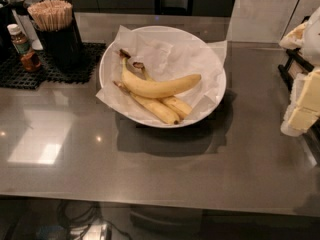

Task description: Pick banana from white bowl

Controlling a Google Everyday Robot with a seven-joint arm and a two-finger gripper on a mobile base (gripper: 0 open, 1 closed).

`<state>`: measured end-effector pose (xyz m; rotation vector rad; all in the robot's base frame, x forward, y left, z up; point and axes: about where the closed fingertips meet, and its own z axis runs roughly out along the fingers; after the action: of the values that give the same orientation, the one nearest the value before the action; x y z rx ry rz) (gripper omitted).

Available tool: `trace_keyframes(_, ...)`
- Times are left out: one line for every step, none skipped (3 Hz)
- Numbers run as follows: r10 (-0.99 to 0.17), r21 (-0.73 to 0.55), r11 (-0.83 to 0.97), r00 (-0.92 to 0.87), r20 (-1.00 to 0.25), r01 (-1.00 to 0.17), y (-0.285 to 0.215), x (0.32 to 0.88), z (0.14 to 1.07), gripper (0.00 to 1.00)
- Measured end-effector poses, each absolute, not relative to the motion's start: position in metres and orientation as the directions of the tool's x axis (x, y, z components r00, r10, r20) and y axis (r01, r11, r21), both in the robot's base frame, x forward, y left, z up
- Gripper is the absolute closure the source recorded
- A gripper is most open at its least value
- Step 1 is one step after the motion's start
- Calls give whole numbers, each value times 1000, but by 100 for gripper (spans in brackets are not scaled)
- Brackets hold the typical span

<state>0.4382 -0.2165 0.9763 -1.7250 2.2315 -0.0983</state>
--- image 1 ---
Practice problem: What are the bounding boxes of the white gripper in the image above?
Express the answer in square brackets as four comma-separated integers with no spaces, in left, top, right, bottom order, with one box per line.
[279,7,320,137]

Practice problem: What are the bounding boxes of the yellow banana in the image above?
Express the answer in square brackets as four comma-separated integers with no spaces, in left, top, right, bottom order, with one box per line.
[114,81,180,125]
[119,49,201,98]
[133,62,192,120]

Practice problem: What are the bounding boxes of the white bowl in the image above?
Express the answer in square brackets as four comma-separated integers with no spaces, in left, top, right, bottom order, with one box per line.
[98,25,228,129]

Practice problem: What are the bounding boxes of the black condiment tray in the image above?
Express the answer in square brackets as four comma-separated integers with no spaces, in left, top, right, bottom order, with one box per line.
[277,15,320,158]

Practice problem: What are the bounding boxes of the white paper liner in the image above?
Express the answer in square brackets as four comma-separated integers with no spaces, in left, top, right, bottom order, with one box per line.
[95,25,228,126]

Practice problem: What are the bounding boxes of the black stirrer holder cup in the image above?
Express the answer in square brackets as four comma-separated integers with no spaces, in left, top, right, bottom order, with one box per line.
[33,11,83,71]

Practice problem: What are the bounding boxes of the wooden stirrer sticks bundle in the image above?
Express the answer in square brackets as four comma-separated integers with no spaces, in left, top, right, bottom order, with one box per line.
[27,0,73,32]

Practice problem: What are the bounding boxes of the brown sauce bottle white cap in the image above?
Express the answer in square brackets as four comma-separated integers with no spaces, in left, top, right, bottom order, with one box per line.
[7,24,41,72]

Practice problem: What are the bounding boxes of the black grid mat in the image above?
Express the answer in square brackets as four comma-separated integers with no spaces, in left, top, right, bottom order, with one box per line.
[0,43,106,90]

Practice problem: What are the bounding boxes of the dark jar with lid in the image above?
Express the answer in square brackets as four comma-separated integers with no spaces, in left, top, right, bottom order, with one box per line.
[10,0,43,51]

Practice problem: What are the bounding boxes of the black cables under table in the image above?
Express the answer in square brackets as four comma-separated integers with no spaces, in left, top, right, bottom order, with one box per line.
[55,199,134,240]

